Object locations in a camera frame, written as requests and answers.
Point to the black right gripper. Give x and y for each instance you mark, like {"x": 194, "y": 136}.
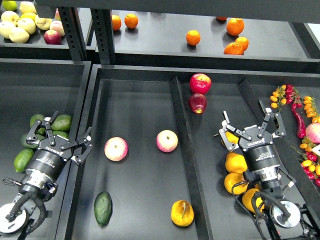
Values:
{"x": 255, "y": 142}

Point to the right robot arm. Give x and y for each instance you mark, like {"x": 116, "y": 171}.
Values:
{"x": 278, "y": 211}

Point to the black shelf post left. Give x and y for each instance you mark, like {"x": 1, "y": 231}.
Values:
{"x": 73, "y": 32}

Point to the pink apple left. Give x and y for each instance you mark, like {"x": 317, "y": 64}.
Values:
{"x": 116, "y": 149}

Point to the black tray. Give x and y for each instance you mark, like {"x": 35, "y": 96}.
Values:
{"x": 135, "y": 103}
{"x": 41, "y": 103}

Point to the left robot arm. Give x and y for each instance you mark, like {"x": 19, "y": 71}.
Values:
{"x": 28, "y": 211}

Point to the pink apple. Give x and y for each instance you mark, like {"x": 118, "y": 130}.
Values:
{"x": 116, "y": 149}
{"x": 166, "y": 141}

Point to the yellow pear bottom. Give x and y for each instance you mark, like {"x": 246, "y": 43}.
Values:
{"x": 247, "y": 200}

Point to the pale yellow apple front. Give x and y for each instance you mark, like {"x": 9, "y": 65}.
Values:
{"x": 18, "y": 35}

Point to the black tray divider left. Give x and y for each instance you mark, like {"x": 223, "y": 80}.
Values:
{"x": 195, "y": 187}

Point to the front orange on shelf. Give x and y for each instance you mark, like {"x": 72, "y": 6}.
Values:
{"x": 234, "y": 48}

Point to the green avocado middle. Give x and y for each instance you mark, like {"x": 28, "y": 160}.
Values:
{"x": 62, "y": 134}

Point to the yellow pear with stem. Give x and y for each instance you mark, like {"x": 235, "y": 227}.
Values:
{"x": 182, "y": 213}

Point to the red apple on shelf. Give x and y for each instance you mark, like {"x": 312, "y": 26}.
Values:
{"x": 52, "y": 37}

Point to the mixed tomato bunch lower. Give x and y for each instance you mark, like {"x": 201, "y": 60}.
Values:
{"x": 309, "y": 161}

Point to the green avocado far left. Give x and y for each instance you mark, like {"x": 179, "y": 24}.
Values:
{"x": 22, "y": 159}

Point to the round yellow pear top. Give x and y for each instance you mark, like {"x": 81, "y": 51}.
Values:
{"x": 229, "y": 140}

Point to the pink peach on shelf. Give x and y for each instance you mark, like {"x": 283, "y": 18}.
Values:
{"x": 57, "y": 26}

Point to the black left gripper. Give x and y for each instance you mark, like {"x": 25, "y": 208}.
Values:
{"x": 55, "y": 151}

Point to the dark red apple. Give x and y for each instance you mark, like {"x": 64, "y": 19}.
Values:
{"x": 197, "y": 103}

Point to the dark green avocado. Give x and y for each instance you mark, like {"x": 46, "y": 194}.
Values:
{"x": 102, "y": 208}

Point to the orange on shelf centre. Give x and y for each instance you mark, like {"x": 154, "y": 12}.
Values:
{"x": 193, "y": 37}

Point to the pale yellow apple centre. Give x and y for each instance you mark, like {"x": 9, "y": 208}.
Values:
{"x": 27, "y": 24}

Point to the red chili pepper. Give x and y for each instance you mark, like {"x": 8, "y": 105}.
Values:
{"x": 301, "y": 128}

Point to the pink apple right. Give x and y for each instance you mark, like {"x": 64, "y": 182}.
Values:
{"x": 166, "y": 141}

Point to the green avocado upper right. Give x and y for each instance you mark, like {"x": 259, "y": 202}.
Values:
{"x": 62, "y": 123}

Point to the large orange on shelf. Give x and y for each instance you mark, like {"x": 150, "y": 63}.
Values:
{"x": 235, "y": 26}

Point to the pink peach right edge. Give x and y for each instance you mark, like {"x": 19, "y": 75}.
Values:
{"x": 313, "y": 132}

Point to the small orange on shelf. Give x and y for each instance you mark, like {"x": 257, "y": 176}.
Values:
{"x": 243, "y": 41}

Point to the black left tray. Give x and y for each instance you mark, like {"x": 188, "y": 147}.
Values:
{"x": 41, "y": 103}

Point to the orange cherry tomato bunch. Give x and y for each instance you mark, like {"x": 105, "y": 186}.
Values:
{"x": 278, "y": 98}

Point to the bright red apple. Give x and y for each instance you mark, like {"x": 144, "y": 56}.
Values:
{"x": 200, "y": 83}

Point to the orange tomato bunch right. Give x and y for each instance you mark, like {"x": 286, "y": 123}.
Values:
{"x": 311, "y": 109}

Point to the black centre tray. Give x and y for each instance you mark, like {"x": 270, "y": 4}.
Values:
{"x": 135, "y": 103}

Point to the red cherry tomato bunch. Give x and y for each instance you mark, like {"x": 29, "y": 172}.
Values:
{"x": 293, "y": 97}

